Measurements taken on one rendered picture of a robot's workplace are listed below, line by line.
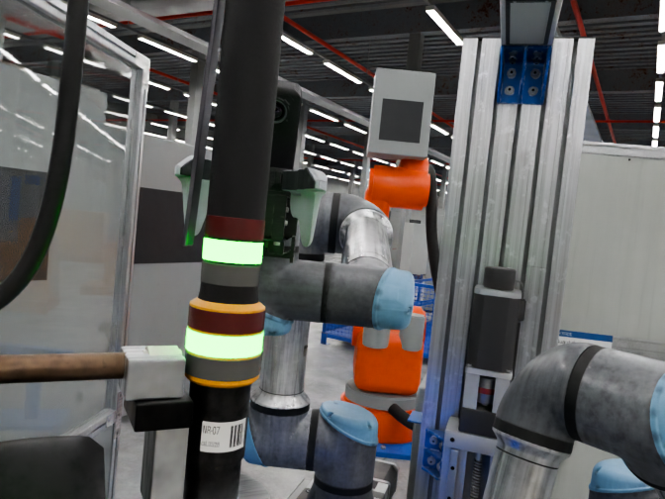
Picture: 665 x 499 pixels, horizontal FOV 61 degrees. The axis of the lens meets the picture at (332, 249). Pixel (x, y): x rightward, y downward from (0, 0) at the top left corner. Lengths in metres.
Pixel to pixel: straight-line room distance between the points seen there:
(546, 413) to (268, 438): 0.56
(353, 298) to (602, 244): 1.63
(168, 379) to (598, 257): 1.99
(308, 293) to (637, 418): 0.37
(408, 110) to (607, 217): 2.36
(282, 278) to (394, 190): 3.67
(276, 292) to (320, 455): 0.51
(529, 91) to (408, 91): 3.15
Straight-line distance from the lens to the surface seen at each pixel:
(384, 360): 4.26
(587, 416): 0.71
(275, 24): 0.33
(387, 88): 4.32
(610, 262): 2.23
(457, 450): 1.17
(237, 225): 0.31
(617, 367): 0.71
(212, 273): 0.32
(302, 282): 0.67
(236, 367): 0.32
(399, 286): 0.67
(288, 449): 1.12
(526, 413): 0.74
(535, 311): 1.20
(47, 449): 0.50
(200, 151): 0.33
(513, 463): 0.76
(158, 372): 0.32
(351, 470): 1.13
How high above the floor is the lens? 1.63
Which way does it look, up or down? 3 degrees down
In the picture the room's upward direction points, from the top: 6 degrees clockwise
